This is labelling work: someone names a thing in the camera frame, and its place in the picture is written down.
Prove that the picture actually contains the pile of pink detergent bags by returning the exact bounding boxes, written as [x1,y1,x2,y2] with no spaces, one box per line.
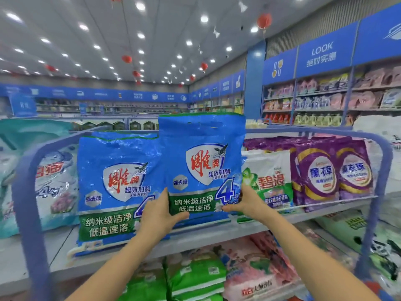
[216,225,352,301]

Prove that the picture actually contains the purple detergent bag gold oval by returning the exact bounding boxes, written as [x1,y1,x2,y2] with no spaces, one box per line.
[335,138,375,201]
[288,140,342,212]
[243,137,295,152]

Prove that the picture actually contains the blue detergent bag green band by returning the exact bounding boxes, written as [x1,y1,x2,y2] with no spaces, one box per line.
[68,131,165,258]
[158,112,246,224]

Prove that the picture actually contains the person's left forearm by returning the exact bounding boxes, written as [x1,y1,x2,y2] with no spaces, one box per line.
[66,234,167,301]

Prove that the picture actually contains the hanging red lanterns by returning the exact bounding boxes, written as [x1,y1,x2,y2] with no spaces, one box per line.
[9,0,273,85]

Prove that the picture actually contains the blue sign with utensil icons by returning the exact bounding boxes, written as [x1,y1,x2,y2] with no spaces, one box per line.
[262,47,298,87]

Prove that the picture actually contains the stack of green bags below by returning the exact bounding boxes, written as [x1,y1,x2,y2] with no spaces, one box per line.
[116,247,228,301]

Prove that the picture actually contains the blue sign white lettering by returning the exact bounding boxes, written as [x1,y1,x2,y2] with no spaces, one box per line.
[294,22,359,79]

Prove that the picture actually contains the far wall racks with goods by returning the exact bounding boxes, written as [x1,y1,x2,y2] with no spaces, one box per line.
[31,91,245,120]

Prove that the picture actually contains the row of green boxes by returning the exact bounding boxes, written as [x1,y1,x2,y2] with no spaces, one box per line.
[72,119,159,132]

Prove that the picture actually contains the white green detergent bag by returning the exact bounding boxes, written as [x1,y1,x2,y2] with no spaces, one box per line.
[237,150,295,223]

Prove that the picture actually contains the blue aisle sign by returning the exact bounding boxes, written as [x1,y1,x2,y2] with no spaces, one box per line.
[9,92,38,118]

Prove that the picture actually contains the white washing powder bags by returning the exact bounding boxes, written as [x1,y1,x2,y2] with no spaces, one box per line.
[352,115,401,148]

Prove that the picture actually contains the teal Baimao bag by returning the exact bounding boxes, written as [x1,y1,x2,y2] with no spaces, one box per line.
[0,144,80,239]

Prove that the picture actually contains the blue sign with bowl icon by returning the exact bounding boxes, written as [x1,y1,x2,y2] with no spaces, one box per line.
[352,2,401,66]

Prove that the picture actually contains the grey shelf with blue frame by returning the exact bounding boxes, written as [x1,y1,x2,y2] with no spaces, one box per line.
[0,125,401,301]

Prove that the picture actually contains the person's right hand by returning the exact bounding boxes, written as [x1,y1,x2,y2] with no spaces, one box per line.
[222,181,282,227]

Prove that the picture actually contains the wall rack with pink goods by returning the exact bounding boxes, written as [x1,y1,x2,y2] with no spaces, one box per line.
[260,62,401,129]

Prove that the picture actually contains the person's right forearm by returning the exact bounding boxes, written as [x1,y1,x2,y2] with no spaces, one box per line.
[263,213,381,301]

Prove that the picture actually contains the person's left hand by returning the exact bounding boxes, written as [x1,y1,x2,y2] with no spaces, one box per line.
[137,188,190,246]

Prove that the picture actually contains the panda green detergent bag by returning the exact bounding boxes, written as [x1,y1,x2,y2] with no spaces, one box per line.
[313,207,401,295]

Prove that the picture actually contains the ceiling spotlights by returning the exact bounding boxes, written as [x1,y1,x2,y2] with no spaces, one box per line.
[3,0,308,66]

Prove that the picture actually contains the blue wall sign band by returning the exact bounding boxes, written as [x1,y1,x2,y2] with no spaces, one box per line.
[0,71,246,104]

